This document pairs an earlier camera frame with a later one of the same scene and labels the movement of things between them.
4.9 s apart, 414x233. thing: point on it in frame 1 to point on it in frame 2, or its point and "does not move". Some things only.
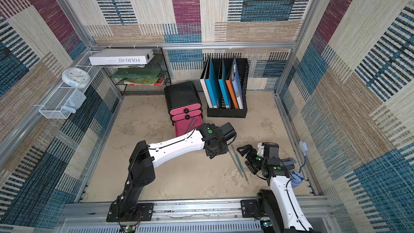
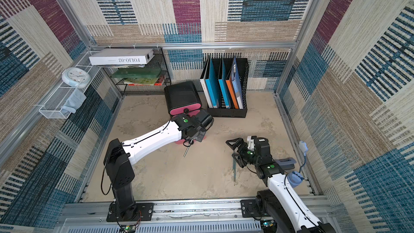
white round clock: (76, 77) does not move
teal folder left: (212, 86) does not move
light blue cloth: (75, 101) does not move
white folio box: (111, 56) does not move
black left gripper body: (222, 148) to (199, 136)
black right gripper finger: (253, 169) to (240, 162)
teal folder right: (222, 85) does not move
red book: (158, 82) does not move
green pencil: (235, 162) to (185, 154)
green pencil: (240, 164) to (234, 170)
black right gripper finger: (246, 149) to (235, 143)
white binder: (204, 83) does not move
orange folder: (228, 81) does not move
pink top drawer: (186, 110) does not move
